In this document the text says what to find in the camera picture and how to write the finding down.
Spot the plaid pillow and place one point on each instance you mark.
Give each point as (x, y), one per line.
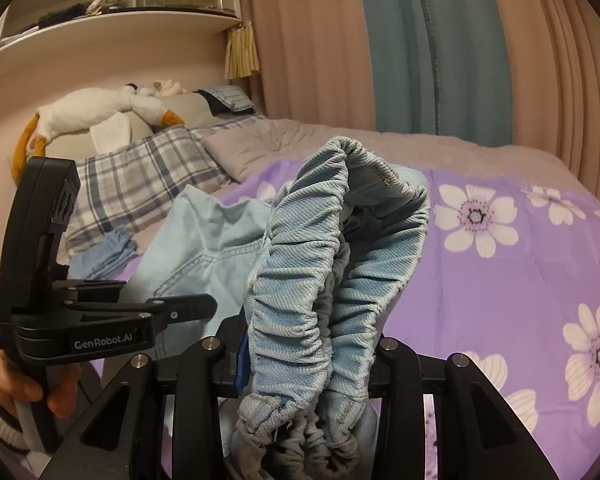
(135, 188)

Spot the pink curtain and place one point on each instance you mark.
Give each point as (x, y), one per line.
(316, 68)

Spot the folded blue jeans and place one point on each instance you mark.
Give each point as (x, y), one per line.
(106, 259)

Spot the person left hand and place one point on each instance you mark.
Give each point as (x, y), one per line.
(16, 386)

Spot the purple floral bedsheet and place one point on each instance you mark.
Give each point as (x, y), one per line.
(510, 275)

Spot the white wall shelf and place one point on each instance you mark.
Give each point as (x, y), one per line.
(31, 29)

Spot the white goose plush toy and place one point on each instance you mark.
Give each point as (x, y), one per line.
(84, 109)

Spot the light green strawberry pants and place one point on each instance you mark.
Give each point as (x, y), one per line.
(316, 272)

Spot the teal curtain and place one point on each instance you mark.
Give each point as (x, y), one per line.
(441, 67)

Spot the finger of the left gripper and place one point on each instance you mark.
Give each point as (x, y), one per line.
(165, 310)

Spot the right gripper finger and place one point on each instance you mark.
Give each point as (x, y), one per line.
(232, 372)

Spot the striped folded pillow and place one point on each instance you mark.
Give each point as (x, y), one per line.
(227, 99)

